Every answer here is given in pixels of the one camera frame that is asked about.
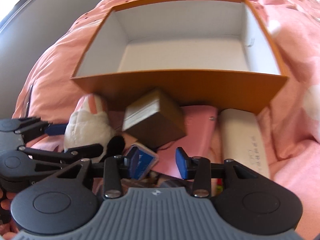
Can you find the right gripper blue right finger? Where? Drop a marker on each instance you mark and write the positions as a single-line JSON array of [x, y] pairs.
[[197, 169]]

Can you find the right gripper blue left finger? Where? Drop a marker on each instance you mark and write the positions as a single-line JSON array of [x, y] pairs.
[[116, 168]]

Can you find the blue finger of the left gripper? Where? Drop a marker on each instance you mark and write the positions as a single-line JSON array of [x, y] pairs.
[[53, 129], [62, 152]]

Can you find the white cat plush toy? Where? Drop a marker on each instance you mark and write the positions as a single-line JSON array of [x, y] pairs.
[[89, 124]]

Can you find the illustrated card deck box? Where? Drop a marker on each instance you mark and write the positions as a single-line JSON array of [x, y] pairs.
[[154, 179]]

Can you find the pink mini backpack pouch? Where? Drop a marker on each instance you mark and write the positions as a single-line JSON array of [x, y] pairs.
[[199, 124]]

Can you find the white glasses case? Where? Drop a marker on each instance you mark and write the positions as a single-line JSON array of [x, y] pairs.
[[242, 140]]

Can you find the gold jewelry box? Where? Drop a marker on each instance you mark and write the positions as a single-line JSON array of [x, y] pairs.
[[154, 120]]

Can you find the sailor plush with blue tag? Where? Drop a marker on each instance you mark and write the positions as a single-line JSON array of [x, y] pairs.
[[141, 160]]

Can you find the person's left hand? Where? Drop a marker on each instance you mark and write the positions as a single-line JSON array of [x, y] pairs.
[[8, 227]]

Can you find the orange cardboard box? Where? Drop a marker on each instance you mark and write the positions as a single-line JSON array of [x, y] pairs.
[[199, 52]]

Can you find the pink patterned bed duvet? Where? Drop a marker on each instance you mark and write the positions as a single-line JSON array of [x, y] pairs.
[[290, 124]]

